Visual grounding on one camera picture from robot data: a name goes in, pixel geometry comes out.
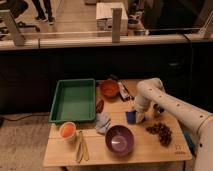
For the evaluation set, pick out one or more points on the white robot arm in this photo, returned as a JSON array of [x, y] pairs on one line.
[[198, 120]]

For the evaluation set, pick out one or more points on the small black white cup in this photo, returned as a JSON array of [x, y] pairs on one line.
[[157, 110]]

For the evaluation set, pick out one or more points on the grey crumpled cloth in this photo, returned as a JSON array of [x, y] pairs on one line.
[[102, 123]]

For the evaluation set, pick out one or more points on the blue sponge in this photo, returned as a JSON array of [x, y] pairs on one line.
[[131, 117]]

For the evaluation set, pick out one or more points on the green plastic tray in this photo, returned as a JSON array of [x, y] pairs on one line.
[[74, 100]]

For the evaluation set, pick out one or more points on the person walking in background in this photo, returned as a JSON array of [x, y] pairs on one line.
[[44, 14]]

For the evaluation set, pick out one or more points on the dark red small object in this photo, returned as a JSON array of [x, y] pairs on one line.
[[100, 106]]

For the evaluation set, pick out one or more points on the blue object beside table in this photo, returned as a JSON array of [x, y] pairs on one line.
[[190, 143]]

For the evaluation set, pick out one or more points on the orange cup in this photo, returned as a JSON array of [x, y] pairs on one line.
[[68, 131]]

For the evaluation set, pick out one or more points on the orange bowl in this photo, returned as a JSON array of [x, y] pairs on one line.
[[109, 88]]

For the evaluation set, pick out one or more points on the purple bowl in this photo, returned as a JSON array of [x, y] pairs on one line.
[[119, 140]]

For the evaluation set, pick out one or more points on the wooden tongs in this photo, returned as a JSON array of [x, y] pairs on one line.
[[82, 150]]

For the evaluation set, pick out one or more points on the white cardboard box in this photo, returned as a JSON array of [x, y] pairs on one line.
[[104, 13]]

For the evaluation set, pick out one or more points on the bunch of dark grapes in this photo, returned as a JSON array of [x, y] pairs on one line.
[[163, 132]]

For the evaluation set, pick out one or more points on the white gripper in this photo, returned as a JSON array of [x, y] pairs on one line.
[[141, 105]]

